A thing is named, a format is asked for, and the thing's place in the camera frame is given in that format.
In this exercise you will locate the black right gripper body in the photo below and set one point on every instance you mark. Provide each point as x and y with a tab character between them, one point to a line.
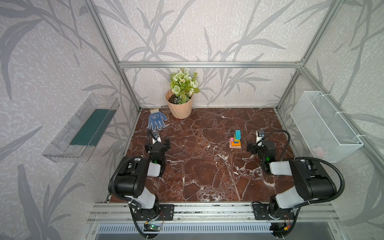
258	147

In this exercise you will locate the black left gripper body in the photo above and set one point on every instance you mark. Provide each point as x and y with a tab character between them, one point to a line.
157	145

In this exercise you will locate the orange wood block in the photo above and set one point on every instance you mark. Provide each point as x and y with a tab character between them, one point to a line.
236	145

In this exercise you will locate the teal triangular wood block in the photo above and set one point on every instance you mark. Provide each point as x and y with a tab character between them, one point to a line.
238	134

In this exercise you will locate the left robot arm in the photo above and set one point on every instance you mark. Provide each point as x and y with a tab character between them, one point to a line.
128	183

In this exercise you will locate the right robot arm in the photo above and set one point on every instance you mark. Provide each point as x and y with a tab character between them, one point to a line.
315	181

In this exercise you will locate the blue work glove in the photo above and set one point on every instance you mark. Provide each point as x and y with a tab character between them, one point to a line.
157	120

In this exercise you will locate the small brown brush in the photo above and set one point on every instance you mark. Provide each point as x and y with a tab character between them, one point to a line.
165	109

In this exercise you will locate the beige flower pot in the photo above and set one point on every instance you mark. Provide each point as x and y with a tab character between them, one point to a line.
179	111

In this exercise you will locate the pink object in basket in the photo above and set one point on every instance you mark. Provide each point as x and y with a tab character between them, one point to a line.
318	152

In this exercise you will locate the green white artificial flowers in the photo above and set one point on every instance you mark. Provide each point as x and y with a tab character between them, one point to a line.
183	86

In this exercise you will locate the left circuit board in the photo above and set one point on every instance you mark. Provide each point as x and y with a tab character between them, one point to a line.
152	227

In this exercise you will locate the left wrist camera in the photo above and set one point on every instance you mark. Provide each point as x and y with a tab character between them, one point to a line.
156	137

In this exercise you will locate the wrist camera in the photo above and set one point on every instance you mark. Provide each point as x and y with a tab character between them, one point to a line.
259	137
156	137

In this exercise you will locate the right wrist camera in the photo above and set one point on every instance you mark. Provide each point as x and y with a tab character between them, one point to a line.
259	137

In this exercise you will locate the white wire mesh basket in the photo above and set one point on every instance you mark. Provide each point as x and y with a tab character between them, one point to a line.
322	125

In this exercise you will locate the clear plastic wall shelf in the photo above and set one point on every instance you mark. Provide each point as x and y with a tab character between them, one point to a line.
78	139

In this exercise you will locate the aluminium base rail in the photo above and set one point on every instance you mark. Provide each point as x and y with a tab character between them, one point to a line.
209	212

